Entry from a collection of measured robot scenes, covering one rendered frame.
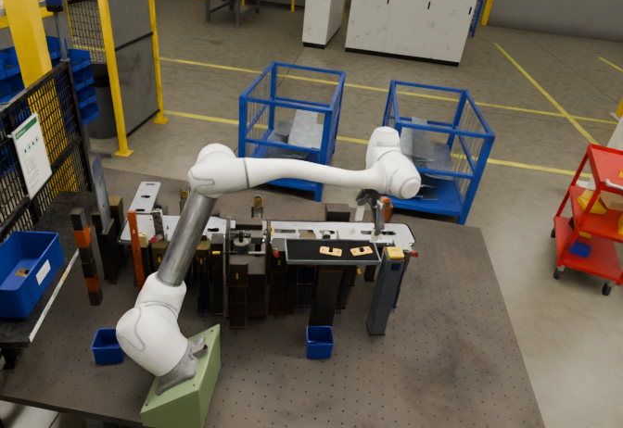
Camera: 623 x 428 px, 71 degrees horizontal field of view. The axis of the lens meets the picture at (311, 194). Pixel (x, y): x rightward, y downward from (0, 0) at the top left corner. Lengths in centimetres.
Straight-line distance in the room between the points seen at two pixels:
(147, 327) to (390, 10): 862
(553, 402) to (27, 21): 337
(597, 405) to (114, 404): 266
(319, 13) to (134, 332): 856
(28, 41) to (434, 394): 228
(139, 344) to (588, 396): 264
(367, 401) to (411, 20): 844
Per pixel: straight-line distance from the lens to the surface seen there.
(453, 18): 972
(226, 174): 139
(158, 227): 191
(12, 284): 194
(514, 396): 213
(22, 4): 234
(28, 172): 215
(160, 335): 160
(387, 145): 147
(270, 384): 188
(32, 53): 238
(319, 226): 214
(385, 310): 199
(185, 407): 167
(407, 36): 968
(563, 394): 327
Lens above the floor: 225
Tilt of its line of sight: 32 degrees down
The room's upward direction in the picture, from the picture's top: 7 degrees clockwise
